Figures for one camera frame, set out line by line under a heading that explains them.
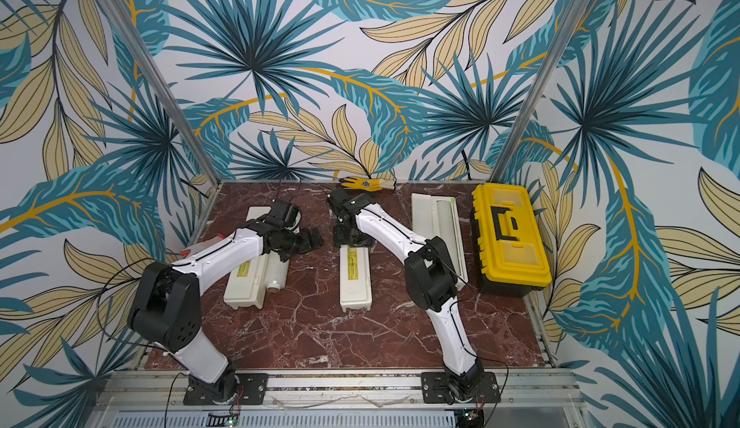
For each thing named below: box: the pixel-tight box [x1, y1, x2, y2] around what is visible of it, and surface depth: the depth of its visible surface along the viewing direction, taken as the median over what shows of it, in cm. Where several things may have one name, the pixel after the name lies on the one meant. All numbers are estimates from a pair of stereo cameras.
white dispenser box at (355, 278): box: [339, 244, 372, 314], surface depth 86 cm
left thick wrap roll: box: [266, 249, 290, 294], surface depth 90 cm
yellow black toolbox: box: [472, 183, 553, 297], surface depth 85 cm
